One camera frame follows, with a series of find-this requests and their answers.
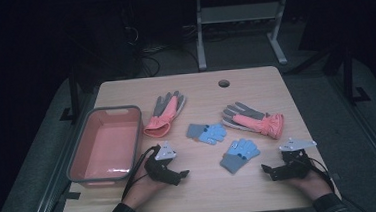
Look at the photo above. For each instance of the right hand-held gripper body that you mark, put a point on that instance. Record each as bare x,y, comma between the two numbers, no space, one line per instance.
295,165

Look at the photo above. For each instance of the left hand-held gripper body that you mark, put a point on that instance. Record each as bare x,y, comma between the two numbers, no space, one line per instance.
160,168

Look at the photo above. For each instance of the blue knit glove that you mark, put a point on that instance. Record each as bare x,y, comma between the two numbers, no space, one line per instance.
239,154
208,133

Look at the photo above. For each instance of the pink and grey glove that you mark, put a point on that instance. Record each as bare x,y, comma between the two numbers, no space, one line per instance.
165,116
255,119

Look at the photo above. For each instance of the pink plastic basket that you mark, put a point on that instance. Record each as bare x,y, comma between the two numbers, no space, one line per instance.
107,148

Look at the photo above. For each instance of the person's right hand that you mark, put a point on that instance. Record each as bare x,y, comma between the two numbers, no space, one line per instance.
311,184

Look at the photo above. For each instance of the person's left hand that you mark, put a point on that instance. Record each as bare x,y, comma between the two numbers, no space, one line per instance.
143,189

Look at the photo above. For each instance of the black tape strip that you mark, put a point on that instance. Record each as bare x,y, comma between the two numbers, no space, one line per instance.
72,196

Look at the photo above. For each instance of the round table grommet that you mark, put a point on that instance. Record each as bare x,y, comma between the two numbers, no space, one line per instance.
224,83

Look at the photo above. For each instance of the white metal desk frame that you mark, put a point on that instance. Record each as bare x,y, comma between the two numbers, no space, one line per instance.
239,13

